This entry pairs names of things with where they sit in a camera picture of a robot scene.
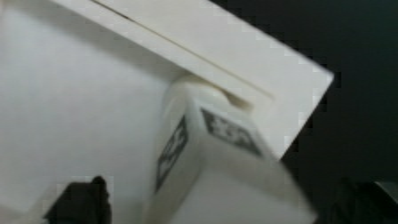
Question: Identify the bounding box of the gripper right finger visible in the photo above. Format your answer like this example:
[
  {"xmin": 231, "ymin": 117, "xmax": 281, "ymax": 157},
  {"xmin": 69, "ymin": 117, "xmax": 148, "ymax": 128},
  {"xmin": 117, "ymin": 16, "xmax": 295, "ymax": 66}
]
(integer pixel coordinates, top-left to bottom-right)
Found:
[{"xmin": 327, "ymin": 179, "xmax": 398, "ymax": 224}]

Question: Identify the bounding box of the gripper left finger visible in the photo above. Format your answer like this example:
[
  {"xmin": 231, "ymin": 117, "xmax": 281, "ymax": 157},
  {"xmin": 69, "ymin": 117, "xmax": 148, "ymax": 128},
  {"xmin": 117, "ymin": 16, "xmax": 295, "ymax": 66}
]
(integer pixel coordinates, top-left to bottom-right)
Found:
[{"xmin": 45, "ymin": 176, "xmax": 112, "ymax": 224}]

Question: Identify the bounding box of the white leg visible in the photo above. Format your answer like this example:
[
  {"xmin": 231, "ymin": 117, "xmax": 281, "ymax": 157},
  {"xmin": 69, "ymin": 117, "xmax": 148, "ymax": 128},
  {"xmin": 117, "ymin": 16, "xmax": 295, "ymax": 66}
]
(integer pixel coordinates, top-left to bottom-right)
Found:
[{"xmin": 142, "ymin": 76, "xmax": 316, "ymax": 224}]

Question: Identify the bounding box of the white square tabletop part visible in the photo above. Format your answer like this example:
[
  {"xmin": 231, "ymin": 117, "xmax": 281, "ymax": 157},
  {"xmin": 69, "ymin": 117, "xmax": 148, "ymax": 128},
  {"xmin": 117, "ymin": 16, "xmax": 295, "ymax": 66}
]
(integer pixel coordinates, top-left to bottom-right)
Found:
[{"xmin": 0, "ymin": 0, "xmax": 334, "ymax": 224}]

